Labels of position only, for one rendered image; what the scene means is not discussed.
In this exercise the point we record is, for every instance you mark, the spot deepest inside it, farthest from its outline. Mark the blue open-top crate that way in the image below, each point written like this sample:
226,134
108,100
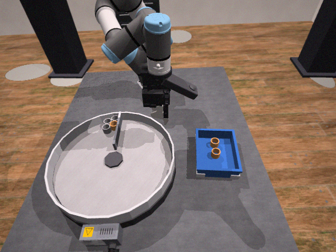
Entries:
228,164

